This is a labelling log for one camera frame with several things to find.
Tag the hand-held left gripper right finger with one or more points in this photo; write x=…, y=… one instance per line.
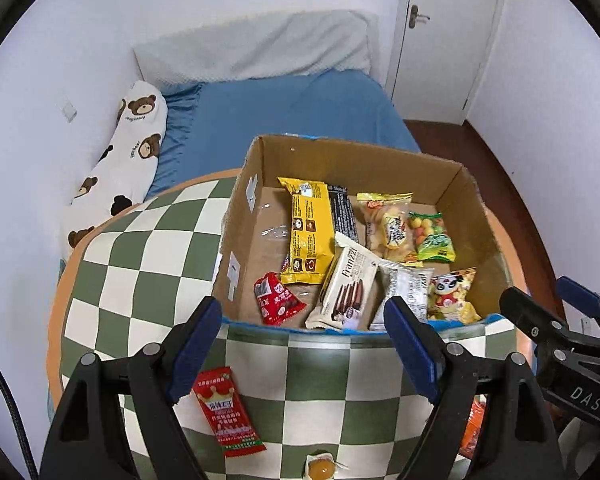
x=415, y=355

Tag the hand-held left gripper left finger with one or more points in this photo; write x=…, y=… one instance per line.
x=195, y=355

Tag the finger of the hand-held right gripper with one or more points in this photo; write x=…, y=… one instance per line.
x=585, y=300
x=540, y=320

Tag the panda print snack packet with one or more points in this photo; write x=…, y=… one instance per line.
x=450, y=295

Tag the silver grey snack packet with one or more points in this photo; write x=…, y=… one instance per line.
x=405, y=285

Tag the small bright red packet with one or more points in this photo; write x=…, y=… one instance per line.
x=275, y=302

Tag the white wafer biscuit packet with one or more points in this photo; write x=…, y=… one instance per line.
x=347, y=280

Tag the green candy packet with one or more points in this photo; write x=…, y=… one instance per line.
x=432, y=240

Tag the yellow rice cracker packet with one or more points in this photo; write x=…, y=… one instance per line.
x=387, y=230

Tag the black snack packet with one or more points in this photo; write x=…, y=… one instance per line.
x=342, y=212

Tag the yellow biscuit packet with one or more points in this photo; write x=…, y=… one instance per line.
x=307, y=230

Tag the cardboard box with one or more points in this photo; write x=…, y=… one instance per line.
x=360, y=160

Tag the long red sausage packet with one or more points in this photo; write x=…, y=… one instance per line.
x=227, y=412

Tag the orange snack packet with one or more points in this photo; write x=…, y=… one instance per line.
x=472, y=430

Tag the small orange jelly cup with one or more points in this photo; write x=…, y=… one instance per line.
x=320, y=469

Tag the white bear print pillow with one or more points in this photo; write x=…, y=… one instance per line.
x=130, y=160

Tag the blue bed sheet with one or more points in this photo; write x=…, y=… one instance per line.
x=290, y=105

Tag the white door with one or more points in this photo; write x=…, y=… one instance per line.
x=450, y=35

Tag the white wall socket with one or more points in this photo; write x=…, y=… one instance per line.
x=67, y=112

